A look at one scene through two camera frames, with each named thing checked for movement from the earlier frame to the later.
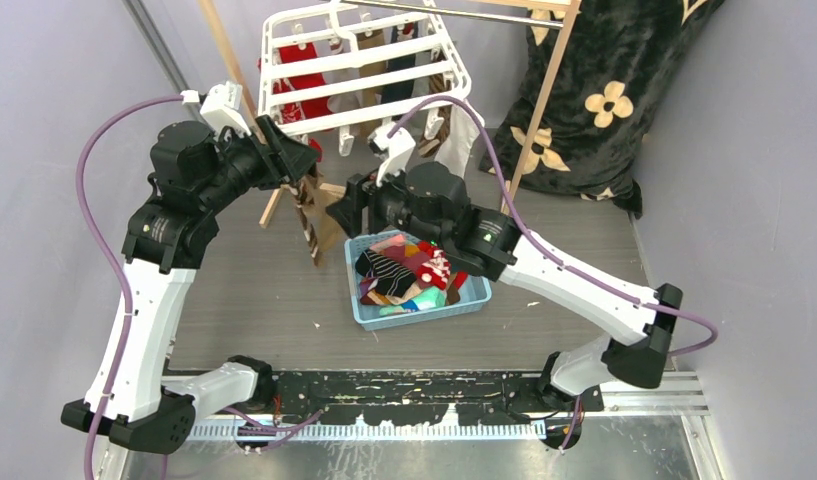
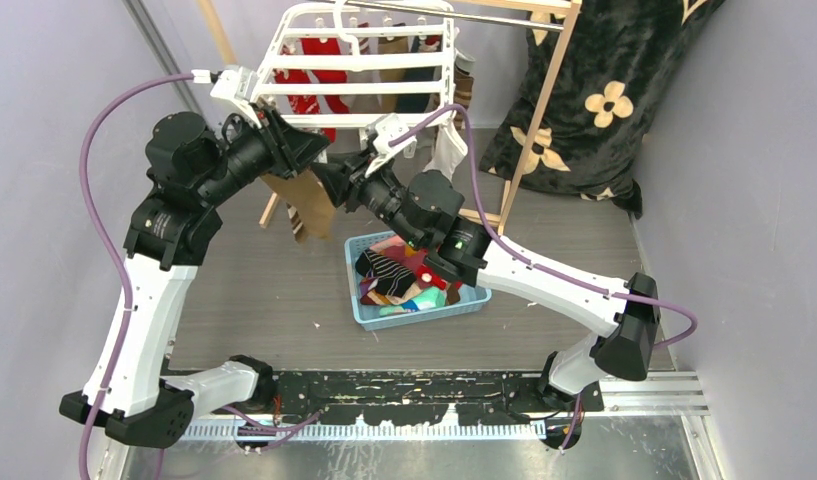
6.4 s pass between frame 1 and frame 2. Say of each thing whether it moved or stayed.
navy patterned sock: moved
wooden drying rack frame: stayed
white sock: moved
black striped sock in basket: stayed
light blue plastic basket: stayed
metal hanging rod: stayed
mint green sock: stayed
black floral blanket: stayed
